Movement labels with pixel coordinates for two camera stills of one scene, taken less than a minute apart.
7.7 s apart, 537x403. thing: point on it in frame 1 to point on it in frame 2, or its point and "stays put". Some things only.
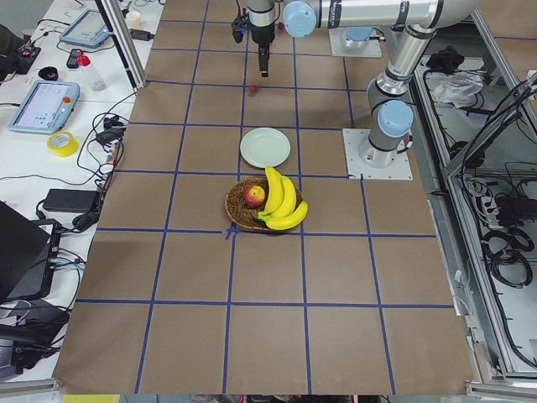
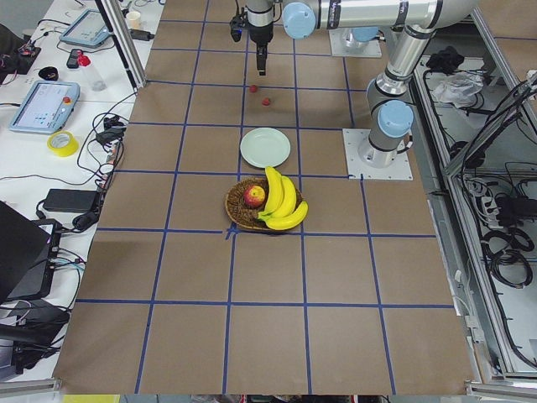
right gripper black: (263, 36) to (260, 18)
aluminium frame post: (133, 63) stays put
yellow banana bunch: (281, 211) stays put
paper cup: (133, 20) stays put
